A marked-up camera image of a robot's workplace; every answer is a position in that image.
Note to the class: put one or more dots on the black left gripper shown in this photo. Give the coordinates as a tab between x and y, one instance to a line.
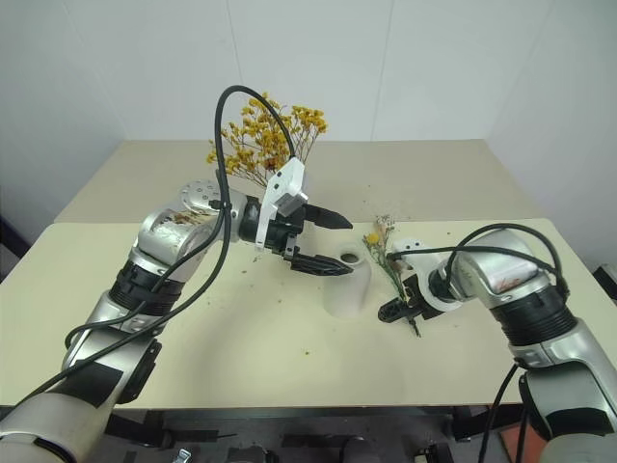
282	237

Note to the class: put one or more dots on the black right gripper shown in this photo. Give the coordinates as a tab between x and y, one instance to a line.
413	295

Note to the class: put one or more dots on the small mixed wildflower bouquet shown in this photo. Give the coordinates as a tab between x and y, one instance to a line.
372	239

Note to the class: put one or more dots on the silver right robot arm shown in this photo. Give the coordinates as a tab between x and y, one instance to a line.
506	275

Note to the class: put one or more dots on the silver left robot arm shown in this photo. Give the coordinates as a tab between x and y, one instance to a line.
164	241

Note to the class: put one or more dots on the yellow dried flower bouquet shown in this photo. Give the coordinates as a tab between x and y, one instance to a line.
260	140

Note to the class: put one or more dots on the white ceramic vase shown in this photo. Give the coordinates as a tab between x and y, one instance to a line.
347	289

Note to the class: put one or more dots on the dark rounded shape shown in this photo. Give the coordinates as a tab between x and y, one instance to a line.
359	449

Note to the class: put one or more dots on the red flat object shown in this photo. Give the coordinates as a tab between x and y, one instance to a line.
523	441

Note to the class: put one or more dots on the black chair part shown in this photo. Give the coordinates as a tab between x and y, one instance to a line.
606	282

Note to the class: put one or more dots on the dark blue object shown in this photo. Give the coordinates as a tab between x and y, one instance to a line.
7	241

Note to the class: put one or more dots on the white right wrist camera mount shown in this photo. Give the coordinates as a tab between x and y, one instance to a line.
418	255

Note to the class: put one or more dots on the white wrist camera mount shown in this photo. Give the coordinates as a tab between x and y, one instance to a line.
284	185
418	255

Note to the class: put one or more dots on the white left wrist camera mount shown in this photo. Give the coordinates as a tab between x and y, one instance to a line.
284	185

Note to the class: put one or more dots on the black table frame bar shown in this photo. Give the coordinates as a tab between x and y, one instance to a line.
289	418

